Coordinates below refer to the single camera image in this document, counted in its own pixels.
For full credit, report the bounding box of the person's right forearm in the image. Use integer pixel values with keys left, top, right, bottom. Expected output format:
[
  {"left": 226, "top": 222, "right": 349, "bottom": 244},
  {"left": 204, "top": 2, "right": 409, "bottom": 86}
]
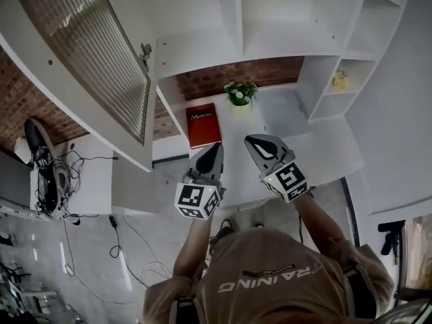
[{"left": 292, "top": 192, "right": 348, "bottom": 249}]

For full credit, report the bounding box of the white small box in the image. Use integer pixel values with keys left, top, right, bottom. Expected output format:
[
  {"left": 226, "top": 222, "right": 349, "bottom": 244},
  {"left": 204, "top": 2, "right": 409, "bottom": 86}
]
[{"left": 13, "top": 136, "right": 32, "bottom": 165}]

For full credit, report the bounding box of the grey metal hinge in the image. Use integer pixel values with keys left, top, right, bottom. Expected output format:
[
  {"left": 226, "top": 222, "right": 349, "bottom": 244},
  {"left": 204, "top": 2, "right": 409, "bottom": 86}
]
[{"left": 139, "top": 42, "right": 153, "bottom": 73}]

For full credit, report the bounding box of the black floor power cable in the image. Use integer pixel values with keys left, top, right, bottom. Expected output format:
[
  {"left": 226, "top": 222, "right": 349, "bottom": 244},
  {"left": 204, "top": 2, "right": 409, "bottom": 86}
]
[{"left": 107, "top": 214, "right": 151, "bottom": 288}]

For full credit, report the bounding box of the yellow crumpled cloth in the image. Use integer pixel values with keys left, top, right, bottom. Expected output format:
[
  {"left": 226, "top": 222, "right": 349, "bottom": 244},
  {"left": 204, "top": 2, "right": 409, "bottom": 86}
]
[{"left": 330, "top": 69, "right": 349, "bottom": 90}]

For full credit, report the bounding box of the white cabinet with glass doors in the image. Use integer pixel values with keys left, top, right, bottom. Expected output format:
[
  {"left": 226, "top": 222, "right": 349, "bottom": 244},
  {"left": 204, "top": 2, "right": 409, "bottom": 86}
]
[{"left": 97, "top": 0, "right": 414, "bottom": 121}]

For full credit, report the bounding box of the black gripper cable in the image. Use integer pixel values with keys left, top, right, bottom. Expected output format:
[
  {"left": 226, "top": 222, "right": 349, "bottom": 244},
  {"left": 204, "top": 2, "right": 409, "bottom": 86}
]
[{"left": 296, "top": 186, "right": 317, "bottom": 246}]

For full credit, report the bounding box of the white desk with hutch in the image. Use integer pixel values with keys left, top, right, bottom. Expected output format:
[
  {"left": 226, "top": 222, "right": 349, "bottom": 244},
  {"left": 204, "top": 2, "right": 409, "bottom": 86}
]
[{"left": 0, "top": 0, "right": 414, "bottom": 215}]

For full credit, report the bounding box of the white cabinet door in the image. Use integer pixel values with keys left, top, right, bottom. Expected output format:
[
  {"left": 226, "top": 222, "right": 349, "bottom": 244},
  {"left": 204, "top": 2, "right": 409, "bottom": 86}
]
[{"left": 0, "top": 0, "right": 159, "bottom": 173}]

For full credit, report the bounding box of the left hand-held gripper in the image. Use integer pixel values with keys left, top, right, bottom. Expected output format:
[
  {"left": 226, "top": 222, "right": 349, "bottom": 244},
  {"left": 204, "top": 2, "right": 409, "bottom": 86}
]
[{"left": 173, "top": 142, "right": 227, "bottom": 220}]

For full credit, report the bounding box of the light grey laptop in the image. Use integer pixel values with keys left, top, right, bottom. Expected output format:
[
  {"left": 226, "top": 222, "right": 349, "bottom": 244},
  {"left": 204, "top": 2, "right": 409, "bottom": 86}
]
[{"left": 256, "top": 88, "right": 313, "bottom": 138}]

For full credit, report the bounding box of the person's beige shirt torso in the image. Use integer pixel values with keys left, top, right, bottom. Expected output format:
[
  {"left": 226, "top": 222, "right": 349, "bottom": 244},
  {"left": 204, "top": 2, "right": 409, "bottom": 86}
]
[{"left": 143, "top": 227, "right": 396, "bottom": 324}]

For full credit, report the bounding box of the small potted flower plant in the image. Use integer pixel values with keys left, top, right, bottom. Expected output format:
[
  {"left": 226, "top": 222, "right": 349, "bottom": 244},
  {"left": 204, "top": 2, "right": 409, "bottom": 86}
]
[{"left": 223, "top": 80, "right": 259, "bottom": 114}]

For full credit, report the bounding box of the black framed glass window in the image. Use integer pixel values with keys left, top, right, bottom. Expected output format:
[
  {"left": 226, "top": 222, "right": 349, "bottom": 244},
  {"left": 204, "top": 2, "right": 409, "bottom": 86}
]
[{"left": 394, "top": 213, "right": 432, "bottom": 303}]

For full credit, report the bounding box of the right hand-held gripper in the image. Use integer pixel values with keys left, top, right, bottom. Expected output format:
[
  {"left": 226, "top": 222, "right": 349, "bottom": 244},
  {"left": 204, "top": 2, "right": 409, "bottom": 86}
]
[{"left": 244, "top": 133, "right": 311, "bottom": 204}]

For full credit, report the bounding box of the red hardcover book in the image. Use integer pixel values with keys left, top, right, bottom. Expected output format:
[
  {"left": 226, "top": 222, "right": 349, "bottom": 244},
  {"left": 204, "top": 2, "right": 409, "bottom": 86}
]
[{"left": 184, "top": 102, "right": 223, "bottom": 150}]

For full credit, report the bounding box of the black shoulder strap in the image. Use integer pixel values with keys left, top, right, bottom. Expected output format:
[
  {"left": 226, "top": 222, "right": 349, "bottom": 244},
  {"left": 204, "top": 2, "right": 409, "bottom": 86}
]
[
  {"left": 342, "top": 263, "right": 379, "bottom": 319},
  {"left": 173, "top": 295, "right": 200, "bottom": 324}
]

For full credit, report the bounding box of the person's left forearm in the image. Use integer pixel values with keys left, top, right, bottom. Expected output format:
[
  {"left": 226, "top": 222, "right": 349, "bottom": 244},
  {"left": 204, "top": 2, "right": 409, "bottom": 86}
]
[{"left": 171, "top": 216, "right": 217, "bottom": 279}]

